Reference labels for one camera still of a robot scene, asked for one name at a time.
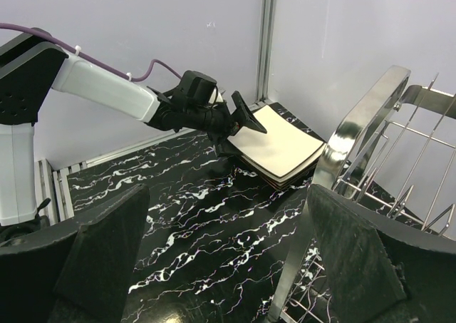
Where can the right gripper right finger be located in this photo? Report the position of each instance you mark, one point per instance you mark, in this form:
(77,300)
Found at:
(378,269)

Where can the white square plate black rim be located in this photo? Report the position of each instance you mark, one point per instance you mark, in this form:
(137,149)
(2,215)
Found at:
(285,184)

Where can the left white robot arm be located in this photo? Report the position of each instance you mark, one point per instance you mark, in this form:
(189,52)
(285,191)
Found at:
(35,63)

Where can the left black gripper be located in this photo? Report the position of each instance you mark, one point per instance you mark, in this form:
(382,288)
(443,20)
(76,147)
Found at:
(196,98)

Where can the steel wire dish rack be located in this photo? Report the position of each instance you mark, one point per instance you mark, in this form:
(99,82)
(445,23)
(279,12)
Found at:
(394,154)

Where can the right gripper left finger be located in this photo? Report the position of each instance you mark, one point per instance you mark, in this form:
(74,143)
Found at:
(78,270)

